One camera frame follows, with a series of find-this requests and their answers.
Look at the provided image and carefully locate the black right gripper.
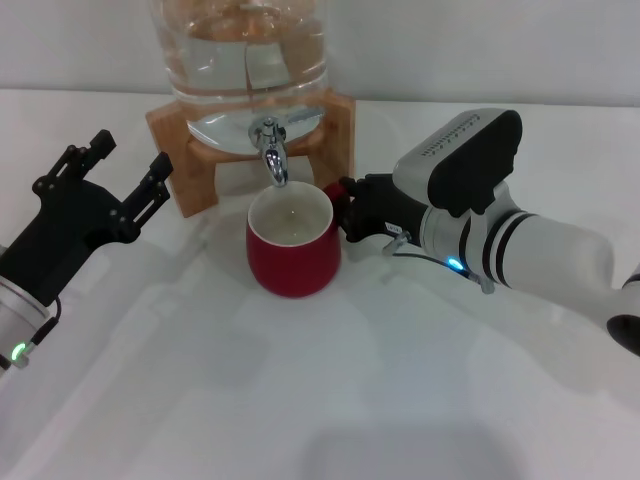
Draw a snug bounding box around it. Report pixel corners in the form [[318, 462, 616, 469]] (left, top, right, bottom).
[[338, 172, 427, 247]]

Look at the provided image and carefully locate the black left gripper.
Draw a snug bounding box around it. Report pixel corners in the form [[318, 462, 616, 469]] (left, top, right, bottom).
[[0, 129, 174, 307]]

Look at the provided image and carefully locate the red ceramic cup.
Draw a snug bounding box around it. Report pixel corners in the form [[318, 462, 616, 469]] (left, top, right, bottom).
[[244, 180, 354, 300]]

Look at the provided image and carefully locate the chrome faucet spout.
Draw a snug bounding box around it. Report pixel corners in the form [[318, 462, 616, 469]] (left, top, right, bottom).
[[248, 115, 291, 189]]

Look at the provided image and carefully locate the wooden dispenser stand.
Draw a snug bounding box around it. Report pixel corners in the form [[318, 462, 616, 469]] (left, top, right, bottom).
[[144, 89, 357, 219]]

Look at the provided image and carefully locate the glass water dispenser jar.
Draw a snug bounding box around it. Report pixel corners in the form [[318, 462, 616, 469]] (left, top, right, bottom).
[[149, 0, 331, 156]]

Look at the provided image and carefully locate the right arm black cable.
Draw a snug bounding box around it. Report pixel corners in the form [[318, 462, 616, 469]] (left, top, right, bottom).
[[382, 232, 496, 295]]

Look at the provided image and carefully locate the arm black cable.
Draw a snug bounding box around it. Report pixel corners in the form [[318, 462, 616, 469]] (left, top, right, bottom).
[[382, 232, 496, 295], [19, 298, 62, 362]]

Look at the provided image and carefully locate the right wrist camera housing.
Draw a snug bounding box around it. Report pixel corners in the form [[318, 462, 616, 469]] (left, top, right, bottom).
[[393, 108, 524, 218]]

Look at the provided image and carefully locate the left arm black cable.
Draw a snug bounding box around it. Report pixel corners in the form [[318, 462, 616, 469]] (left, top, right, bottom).
[[19, 298, 62, 362]]

